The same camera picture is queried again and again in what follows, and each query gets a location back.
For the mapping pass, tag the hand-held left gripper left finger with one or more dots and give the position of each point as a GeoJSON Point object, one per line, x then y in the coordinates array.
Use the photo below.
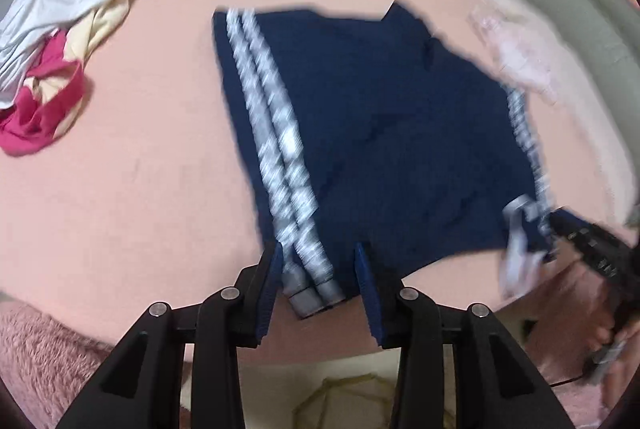
{"type": "Point", "coordinates": [270, 294]}

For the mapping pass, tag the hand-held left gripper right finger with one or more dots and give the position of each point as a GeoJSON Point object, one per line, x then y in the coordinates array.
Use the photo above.
{"type": "Point", "coordinates": [367, 299]}

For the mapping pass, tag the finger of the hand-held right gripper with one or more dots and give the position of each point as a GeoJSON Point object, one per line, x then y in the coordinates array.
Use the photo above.
{"type": "Point", "coordinates": [572, 229]}

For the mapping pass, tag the navy pants with white stripes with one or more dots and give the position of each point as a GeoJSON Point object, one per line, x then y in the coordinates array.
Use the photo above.
{"type": "Point", "coordinates": [390, 134]}

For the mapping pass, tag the person's right hand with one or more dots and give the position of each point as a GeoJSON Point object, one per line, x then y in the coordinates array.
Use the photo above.
{"type": "Point", "coordinates": [605, 334]}

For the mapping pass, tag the cream fleece blanket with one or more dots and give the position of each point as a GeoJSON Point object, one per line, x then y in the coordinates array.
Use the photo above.
{"type": "Point", "coordinates": [575, 119]}

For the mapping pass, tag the pink bed sheet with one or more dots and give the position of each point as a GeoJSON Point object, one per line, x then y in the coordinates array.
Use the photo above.
{"type": "Point", "coordinates": [150, 159]}

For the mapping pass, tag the folded pink printed garment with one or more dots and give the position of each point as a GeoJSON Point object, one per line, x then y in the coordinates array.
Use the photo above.
{"type": "Point", "coordinates": [510, 54]}

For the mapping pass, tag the pink fluffy blanket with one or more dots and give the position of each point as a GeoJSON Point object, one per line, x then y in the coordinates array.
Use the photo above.
{"type": "Point", "coordinates": [40, 349]}

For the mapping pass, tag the magenta garment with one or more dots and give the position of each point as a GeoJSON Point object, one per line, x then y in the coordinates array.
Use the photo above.
{"type": "Point", "coordinates": [50, 69]}

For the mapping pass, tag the pale yellow garment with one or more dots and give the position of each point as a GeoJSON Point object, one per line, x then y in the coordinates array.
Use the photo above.
{"type": "Point", "coordinates": [100, 24]}

